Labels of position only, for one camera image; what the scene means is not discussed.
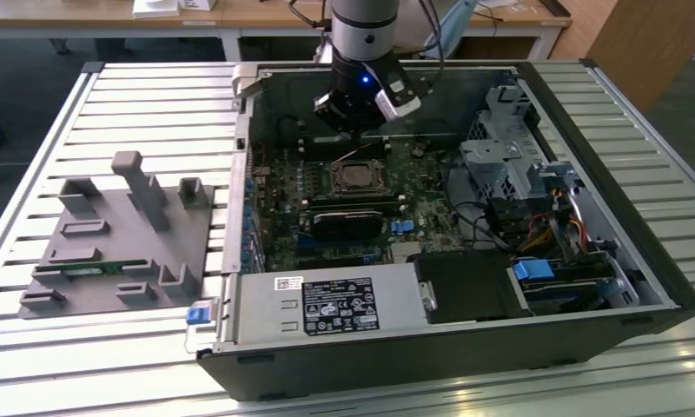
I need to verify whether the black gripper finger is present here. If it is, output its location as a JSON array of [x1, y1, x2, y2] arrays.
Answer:
[[350, 103, 383, 147], [315, 98, 358, 147]]

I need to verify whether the metal locking lever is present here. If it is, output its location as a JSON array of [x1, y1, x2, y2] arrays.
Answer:
[[332, 144, 378, 167]]

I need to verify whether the silver CPU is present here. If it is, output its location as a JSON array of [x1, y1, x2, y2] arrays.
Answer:
[[342, 168, 376, 188]]

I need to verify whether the RAM slot bank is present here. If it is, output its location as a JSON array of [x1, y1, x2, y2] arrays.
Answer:
[[307, 194, 400, 213], [300, 133, 392, 161]]

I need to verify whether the black plastic drive cover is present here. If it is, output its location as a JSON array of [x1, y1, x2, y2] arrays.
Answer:
[[408, 250, 538, 326]]

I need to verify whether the pale blue teach pendant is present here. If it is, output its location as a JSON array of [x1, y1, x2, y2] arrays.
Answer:
[[436, 0, 478, 57]]

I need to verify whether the silver disk cage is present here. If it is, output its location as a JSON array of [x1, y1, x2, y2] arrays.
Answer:
[[458, 84, 575, 203]]

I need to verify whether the green motherboard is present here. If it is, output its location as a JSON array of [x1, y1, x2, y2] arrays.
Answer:
[[240, 137, 471, 274]]

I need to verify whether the black graphics card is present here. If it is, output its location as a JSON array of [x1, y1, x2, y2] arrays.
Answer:
[[310, 208, 384, 241]]

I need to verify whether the silver chipset heatsink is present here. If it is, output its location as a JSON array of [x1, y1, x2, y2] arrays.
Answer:
[[390, 241, 426, 262]]

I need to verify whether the plain white box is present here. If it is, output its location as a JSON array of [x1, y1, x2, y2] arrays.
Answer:
[[131, 0, 181, 20]]

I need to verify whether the blue disk carrier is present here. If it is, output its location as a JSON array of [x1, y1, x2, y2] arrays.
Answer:
[[512, 258, 557, 284]]

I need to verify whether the grey parts rack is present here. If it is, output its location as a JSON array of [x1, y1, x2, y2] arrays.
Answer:
[[17, 149, 219, 321]]

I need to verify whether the silver power supply unit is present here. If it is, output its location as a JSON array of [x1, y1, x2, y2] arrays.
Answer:
[[223, 263, 439, 347]]

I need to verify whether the wooden cabinet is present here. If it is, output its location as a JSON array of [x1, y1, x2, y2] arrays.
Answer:
[[547, 0, 695, 115]]

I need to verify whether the wooden desk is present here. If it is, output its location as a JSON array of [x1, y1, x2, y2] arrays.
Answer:
[[0, 0, 574, 63]]

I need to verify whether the blue case latch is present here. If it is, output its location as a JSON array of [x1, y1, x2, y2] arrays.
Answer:
[[184, 305, 215, 328]]

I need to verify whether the green RAM stick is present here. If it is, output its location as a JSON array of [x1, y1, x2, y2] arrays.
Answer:
[[61, 259, 153, 276]]

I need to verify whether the black PC case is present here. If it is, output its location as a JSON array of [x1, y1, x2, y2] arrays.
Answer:
[[193, 58, 695, 403]]

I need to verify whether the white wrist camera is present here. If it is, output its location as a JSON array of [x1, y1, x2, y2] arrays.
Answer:
[[374, 79, 423, 122]]

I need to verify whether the grey case corner handle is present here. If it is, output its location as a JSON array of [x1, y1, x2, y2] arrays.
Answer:
[[229, 62, 268, 100]]

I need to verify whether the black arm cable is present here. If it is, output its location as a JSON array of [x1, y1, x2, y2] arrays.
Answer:
[[287, 0, 448, 73]]

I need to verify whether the coloured power wire bundle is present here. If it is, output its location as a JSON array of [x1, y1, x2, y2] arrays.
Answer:
[[520, 211, 594, 255]]

